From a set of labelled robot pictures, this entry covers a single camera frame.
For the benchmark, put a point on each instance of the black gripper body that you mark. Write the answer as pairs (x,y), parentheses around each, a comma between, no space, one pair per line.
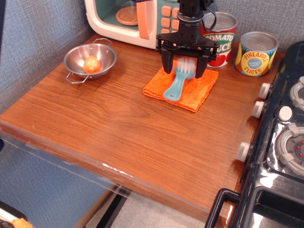
(187,41)

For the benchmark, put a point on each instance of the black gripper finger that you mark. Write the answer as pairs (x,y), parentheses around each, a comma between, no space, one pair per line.
(167,60)
(202,63)

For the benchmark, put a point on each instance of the teal brush white bristles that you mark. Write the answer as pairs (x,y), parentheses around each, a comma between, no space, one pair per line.
(184,70)

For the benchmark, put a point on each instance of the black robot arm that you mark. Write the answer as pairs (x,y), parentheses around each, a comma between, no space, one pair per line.
(193,8)

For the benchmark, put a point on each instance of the orange folded napkin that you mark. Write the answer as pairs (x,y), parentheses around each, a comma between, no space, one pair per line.
(194,91)

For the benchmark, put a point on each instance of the tomato sauce can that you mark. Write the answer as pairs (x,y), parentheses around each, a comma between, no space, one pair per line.
(220,28)

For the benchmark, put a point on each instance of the toy microwave teal and cream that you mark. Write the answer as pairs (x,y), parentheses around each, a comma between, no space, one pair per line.
(133,22)

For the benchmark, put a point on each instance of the pineapple slices can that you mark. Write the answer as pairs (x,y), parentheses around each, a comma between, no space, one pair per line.
(256,53)

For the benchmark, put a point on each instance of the white stove knob rear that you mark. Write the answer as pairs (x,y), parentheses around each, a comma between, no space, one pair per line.
(263,93)

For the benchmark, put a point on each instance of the white stove knob middle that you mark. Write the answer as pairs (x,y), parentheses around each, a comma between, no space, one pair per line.
(257,109)

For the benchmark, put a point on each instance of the orange toy fruit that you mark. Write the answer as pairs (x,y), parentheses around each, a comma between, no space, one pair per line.
(92,64)

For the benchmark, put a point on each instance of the small steel bowl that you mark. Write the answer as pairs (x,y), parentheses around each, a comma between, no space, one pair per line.
(75,58)

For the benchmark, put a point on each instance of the clear acrylic table guard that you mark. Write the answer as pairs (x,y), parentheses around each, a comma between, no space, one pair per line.
(68,166)

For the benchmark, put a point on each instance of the black toy stove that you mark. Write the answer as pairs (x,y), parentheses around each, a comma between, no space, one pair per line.
(272,182)

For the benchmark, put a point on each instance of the black oven door handle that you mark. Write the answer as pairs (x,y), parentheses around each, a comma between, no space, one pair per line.
(223,195)

